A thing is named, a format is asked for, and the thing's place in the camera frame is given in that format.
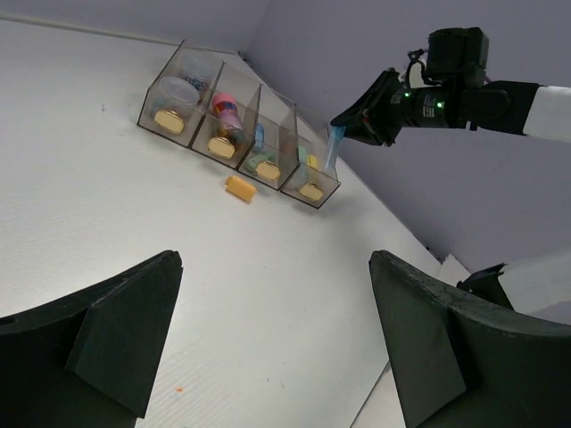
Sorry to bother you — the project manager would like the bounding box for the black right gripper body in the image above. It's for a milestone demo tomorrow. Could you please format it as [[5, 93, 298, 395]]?
[[361, 79, 419, 146]]

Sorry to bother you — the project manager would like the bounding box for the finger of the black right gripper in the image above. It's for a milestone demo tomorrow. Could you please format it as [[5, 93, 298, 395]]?
[[330, 68, 401, 147]]

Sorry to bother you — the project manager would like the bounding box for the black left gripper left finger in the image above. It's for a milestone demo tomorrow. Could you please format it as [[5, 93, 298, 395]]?
[[1, 251, 183, 427]]

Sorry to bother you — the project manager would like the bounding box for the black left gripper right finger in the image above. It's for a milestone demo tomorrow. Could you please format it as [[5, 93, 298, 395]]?
[[369, 251, 570, 427]]

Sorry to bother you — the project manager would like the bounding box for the blue highlighter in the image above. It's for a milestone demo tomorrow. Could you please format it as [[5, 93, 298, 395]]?
[[324, 127, 346, 171]]

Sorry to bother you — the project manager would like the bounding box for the yellow highlighter cap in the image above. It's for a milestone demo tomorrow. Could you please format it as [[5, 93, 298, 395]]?
[[306, 154, 319, 170]]

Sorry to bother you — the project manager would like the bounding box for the blue correction tape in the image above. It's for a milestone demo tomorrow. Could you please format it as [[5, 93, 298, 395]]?
[[252, 122, 265, 152]]

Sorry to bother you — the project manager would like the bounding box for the green capped highlighter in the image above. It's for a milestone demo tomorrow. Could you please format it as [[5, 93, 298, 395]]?
[[244, 152, 275, 174]]

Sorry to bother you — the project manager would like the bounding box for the pink cap glue bottle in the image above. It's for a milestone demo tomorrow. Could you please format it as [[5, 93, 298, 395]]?
[[211, 93, 244, 148]]

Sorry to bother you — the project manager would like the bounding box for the yellow-orange highlighter cap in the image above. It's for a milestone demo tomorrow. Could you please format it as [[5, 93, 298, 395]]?
[[225, 176, 257, 203]]

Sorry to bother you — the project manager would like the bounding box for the paper clip jar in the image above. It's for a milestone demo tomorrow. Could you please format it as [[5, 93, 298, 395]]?
[[178, 55, 217, 92], [156, 76, 201, 119]]

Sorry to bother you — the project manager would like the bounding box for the green highlighter cap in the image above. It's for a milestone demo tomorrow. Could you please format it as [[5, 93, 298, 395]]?
[[297, 145, 310, 166]]

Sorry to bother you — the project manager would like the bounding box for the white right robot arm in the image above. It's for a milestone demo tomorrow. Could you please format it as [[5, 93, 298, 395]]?
[[331, 27, 570, 146]]

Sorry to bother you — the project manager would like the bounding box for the clear four-compartment organizer tray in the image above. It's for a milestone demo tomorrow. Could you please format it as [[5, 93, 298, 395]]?
[[137, 40, 340, 209]]

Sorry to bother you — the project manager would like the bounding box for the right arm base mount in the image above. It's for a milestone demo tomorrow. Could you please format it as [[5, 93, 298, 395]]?
[[457, 263, 514, 310]]

